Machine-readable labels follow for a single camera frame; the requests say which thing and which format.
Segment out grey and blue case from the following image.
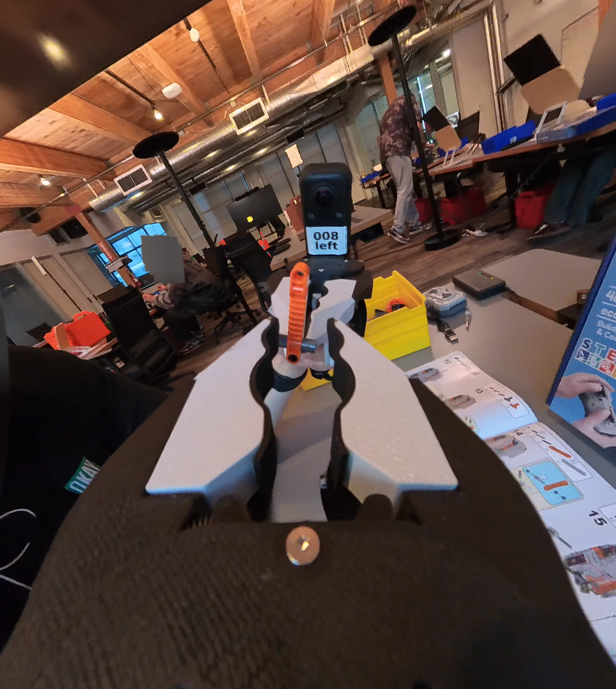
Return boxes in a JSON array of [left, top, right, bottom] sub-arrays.
[[423, 286, 468, 317]]

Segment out black usb cable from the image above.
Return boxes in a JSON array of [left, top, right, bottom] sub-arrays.
[[428, 315, 459, 343]]

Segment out open instruction manual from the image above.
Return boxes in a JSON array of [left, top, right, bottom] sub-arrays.
[[406, 352, 616, 668]]

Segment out long wooden table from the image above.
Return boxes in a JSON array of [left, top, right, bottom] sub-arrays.
[[362, 105, 616, 178]]

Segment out black office chair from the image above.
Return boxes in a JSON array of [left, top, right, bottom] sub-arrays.
[[203, 231, 274, 345], [101, 288, 179, 378]]

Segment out black floor lamp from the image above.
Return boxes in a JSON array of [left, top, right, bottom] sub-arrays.
[[133, 132, 249, 329], [367, 6, 462, 251]]

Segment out black monitor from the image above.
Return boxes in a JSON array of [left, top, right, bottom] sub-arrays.
[[226, 184, 283, 236]]

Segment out grey desk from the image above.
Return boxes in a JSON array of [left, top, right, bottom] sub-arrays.
[[383, 248, 616, 689]]

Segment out orange bag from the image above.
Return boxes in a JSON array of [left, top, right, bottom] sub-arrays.
[[44, 311, 112, 351]]

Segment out black flat device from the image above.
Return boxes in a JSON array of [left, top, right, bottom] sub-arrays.
[[452, 268, 507, 300]]

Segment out white air vent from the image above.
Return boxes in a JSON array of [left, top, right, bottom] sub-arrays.
[[114, 164, 154, 196], [229, 98, 270, 135]]

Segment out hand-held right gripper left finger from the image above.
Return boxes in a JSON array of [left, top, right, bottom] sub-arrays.
[[144, 317, 280, 522]]

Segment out red bag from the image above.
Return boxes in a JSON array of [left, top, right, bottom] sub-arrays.
[[440, 188, 487, 226], [514, 186, 556, 229]]

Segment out orange toy beam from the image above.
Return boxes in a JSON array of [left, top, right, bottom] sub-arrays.
[[285, 261, 312, 362]]

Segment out grey toy axle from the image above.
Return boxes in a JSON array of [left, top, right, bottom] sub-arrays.
[[272, 333, 318, 352]]

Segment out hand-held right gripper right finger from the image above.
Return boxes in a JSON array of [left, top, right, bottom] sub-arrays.
[[327, 318, 459, 522]]

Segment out silver ventilation duct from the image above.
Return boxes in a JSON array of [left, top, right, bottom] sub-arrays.
[[90, 48, 481, 213]]

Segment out person's black shirt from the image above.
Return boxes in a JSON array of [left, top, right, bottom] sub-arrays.
[[0, 344, 196, 689]]

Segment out small yellow parts bin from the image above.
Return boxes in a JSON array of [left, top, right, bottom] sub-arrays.
[[363, 271, 428, 360]]

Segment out blue toy robot box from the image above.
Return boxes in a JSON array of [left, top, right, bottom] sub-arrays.
[[547, 182, 616, 480]]

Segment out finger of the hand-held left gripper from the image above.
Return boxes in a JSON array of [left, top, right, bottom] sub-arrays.
[[268, 276, 295, 325], [307, 279, 357, 346]]

